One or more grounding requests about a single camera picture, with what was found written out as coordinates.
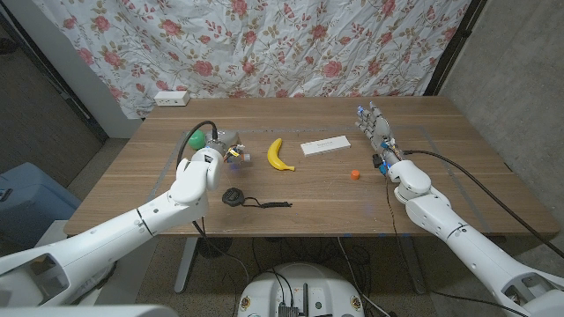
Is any black round floor object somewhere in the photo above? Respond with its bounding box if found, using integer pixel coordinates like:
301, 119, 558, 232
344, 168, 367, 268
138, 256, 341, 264
197, 237, 234, 260

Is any green toy apple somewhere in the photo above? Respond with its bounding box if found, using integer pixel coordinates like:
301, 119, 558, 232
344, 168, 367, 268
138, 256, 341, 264
187, 129, 207, 151

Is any grey table leg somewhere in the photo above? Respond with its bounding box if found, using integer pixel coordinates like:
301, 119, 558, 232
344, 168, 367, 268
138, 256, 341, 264
174, 236, 198, 295
398, 236, 427, 295

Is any floral curtain backdrop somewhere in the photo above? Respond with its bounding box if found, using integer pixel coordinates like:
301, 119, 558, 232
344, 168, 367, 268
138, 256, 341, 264
33, 0, 472, 120

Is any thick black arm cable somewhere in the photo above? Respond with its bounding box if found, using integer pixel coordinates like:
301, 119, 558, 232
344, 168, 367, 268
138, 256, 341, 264
403, 150, 564, 259
175, 120, 219, 171

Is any black backdrop pole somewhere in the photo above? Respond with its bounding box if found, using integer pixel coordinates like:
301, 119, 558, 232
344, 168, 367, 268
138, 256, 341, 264
424, 0, 488, 97

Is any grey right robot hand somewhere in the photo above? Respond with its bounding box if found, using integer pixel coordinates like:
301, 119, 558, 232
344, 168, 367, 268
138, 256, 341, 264
354, 101, 404, 167

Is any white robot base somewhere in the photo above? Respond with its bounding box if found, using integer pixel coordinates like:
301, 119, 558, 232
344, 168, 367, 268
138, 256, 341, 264
236, 262, 366, 317

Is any white power strip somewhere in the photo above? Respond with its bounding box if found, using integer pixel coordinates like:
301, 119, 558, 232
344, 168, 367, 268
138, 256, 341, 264
152, 90, 191, 107

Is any black stopwatch with lanyard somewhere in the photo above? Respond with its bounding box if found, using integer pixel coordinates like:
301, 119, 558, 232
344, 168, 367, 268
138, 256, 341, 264
221, 187, 293, 210

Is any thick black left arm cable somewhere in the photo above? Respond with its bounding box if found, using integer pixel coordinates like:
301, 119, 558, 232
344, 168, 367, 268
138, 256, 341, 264
175, 120, 219, 171

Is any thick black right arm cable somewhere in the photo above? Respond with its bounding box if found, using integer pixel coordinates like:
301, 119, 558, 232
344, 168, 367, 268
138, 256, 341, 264
403, 150, 564, 259

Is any white stylus pen box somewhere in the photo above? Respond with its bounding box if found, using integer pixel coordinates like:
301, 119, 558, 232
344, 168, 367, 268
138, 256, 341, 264
300, 135, 353, 158

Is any white floor board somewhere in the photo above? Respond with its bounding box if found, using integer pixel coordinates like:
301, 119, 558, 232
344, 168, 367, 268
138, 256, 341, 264
34, 219, 70, 247

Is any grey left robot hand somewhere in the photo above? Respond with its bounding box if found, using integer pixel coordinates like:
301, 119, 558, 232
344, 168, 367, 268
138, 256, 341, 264
206, 129, 252, 165

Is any yellow toy banana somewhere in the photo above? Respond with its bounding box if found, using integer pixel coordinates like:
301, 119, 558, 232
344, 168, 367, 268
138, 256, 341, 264
266, 137, 296, 173

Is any blue plastic bin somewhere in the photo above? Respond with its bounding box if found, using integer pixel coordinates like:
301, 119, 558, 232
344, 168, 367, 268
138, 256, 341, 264
0, 161, 83, 247

